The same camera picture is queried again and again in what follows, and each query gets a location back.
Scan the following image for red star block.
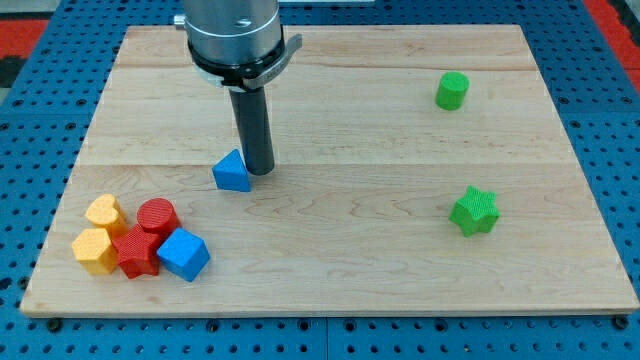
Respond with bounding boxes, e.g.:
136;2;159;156
113;224;163;279

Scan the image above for blue triangle block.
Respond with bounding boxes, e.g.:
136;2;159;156
212;149;251;192

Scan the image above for yellow hexagon block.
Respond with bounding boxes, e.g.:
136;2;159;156
71;228;118;275

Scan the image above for green star block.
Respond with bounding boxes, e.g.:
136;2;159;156
449;185;501;237

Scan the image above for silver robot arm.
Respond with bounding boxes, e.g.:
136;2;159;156
182;0;303;176

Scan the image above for green cylinder block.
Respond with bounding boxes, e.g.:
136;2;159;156
435;71;470;111

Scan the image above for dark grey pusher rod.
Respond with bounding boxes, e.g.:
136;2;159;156
229;87;275;176

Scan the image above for blue cube block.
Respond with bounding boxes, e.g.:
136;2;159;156
156;228;211;282

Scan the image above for wooden board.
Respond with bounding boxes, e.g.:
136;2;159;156
21;25;639;318

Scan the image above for yellow heart block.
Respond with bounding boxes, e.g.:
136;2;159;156
84;193;129;238

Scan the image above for red cylinder block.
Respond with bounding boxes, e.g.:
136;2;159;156
136;198;181;239

